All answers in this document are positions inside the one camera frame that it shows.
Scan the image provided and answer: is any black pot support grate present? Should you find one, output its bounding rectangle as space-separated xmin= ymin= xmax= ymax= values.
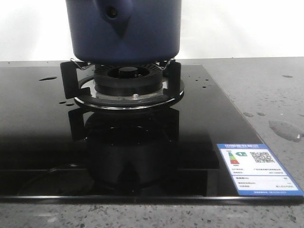
xmin=60 ymin=59 xmax=184 ymax=110

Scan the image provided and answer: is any dark blue cooking pot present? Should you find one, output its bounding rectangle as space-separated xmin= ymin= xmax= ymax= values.
xmin=66 ymin=0 xmax=182 ymax=65

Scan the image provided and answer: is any black gas burner head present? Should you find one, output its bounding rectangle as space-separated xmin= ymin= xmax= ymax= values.
xmin=94 ymin=64 xmax=162 ymax=96

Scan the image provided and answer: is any black glass gas stove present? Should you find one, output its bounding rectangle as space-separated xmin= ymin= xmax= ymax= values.
xmin=0 ymin=65 xmax=304 ymax=205

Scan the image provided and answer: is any blue energy efficiency label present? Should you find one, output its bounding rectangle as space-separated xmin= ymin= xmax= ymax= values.
xmin=217 ymin=143 xmax=304 ymax=197

